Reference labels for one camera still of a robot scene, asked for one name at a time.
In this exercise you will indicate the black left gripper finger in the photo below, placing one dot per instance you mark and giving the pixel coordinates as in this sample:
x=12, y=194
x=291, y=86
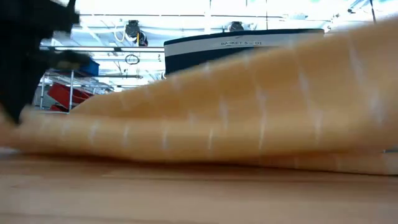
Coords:
x=21, y=81

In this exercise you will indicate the navy white striped fabric basket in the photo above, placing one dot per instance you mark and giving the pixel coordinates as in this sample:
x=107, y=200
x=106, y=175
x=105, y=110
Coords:
x=199, y=57

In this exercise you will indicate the orange checked kitchen towel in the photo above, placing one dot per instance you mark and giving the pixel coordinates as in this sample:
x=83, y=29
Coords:
x=233, y=118

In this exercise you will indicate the red plastic bin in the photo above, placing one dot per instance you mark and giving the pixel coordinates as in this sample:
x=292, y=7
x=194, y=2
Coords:
x=57, y=108
x=65, y=93

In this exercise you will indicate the blue plastic bin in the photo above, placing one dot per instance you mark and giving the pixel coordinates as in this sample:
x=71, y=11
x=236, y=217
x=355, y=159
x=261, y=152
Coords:
x=94, y=68

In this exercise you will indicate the black hanging loop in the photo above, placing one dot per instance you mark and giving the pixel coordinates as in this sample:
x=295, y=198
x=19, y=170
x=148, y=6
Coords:
x=132, y=59

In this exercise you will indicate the thin black pole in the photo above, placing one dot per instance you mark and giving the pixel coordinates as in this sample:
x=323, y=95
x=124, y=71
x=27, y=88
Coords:
x=373, y=11

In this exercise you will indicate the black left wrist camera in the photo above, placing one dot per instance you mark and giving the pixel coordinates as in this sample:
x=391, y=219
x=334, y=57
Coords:
x=68, y=60

